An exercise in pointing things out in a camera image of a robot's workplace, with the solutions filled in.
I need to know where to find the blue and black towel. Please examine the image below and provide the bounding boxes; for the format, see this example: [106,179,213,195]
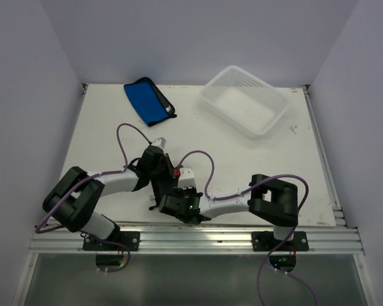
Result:
[123,77,177,127]

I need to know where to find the purple and black towel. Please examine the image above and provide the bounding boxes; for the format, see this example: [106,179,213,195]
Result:
[149,166,178,210]

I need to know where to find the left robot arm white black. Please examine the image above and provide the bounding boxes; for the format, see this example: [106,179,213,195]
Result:
[35,145,174,251]

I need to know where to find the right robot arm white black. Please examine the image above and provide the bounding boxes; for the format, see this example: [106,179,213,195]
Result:
[158,175,299,251]

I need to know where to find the white plastic mesh basket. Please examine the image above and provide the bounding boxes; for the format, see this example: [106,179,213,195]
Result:
[200,66,291,139]

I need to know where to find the right wrist camera red cap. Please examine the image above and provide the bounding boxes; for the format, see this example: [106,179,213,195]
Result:
[174,167,196,189]

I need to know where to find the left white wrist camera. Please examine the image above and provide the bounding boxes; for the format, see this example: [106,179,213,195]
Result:
[151,137,167,150]

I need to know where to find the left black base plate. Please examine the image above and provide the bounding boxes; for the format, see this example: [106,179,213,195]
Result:
[82,231,140,251]

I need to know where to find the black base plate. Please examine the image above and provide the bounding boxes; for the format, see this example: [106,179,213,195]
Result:
[82,231,140,251]
[251,231,310,252]

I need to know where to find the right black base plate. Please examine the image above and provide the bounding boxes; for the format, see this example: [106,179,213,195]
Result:
[251,231,310,252]

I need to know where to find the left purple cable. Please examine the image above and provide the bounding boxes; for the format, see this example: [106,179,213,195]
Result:
[34,123,156,273]

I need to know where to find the aluminium mounting rail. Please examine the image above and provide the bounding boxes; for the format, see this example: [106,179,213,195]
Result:
[28,223,364,255]

